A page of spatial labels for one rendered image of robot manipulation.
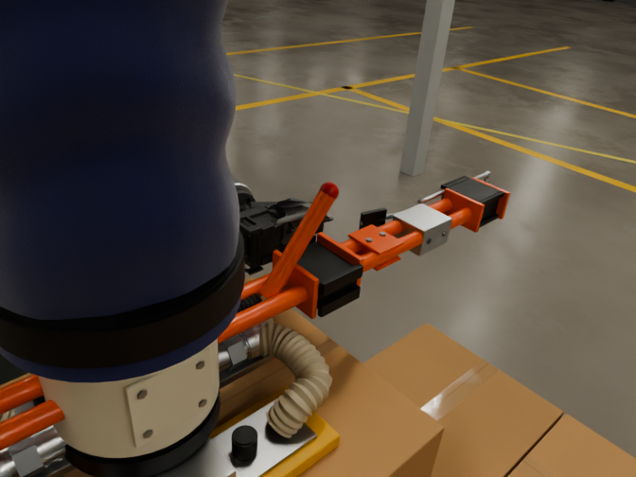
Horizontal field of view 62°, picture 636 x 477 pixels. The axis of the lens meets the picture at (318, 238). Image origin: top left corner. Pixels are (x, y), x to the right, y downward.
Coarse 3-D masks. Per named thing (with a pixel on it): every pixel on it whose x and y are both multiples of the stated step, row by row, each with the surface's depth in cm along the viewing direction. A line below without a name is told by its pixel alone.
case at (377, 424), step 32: (288, 320) 80; (320, 352) 75; (256, 384) 69; (288, 384) 69; (352, 384) 70; (384, 384) 70; (224, 416) 64; (352, 416) 66; (384, 416) 66; (416, 416) 66; (352, 448) 62; (384, 448) 62; (416, 448) 62
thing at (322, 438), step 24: (264, 408) 63; (216, 432) 60; (240, 432) 57; (264, 432) 60; (312, 432) 60; (336, 432) 61; (240, 456) 56; (264, 456) 57; (288, 456) 58; (312, 456) 59
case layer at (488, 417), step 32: (384, 352) 134; (416, 352) 135; (448, 352) 136; (416, 384) 126; (448, 384) 126; (480, 384) 127; (512, 384) 128; (448, 416) 118; (480, 416) 118; (512, 416) 119; (544, 416) 120; (448, 448) 111; (480, 448) 111; (512, 448) 112; (544, 448) 112; (576, 448) 113; (608, 448) 114
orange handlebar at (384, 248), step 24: (456, 216) 83; (360, 240) 74; (384, 240) 74; (408, 240) 76; (384, 264) 74; (240, 312) 60; (264, 312) 61; (24, 384) 49; (0, 408) 47; (48, 408) 47; (0, 432) 44; (24, 432) 45
